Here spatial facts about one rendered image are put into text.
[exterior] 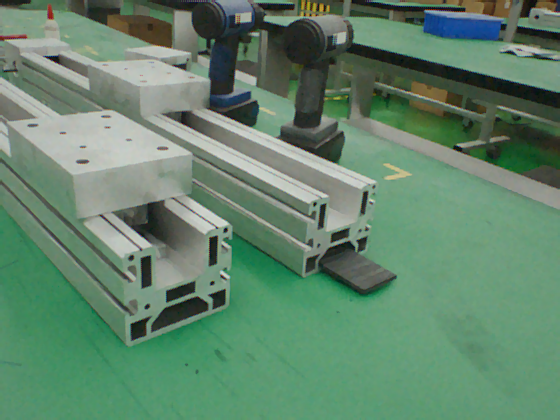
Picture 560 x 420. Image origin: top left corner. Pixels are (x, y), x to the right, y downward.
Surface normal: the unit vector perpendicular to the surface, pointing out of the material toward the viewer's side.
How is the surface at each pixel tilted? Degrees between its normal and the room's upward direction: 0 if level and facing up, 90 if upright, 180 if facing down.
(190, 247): 90
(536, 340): 0
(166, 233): 90
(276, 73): 90
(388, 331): 0
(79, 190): 90
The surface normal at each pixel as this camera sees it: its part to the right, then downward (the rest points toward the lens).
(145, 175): 0.65, 0.36
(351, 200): -0.76, 0.22
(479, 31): 0.26, 0.43
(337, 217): 0.08, -0.90
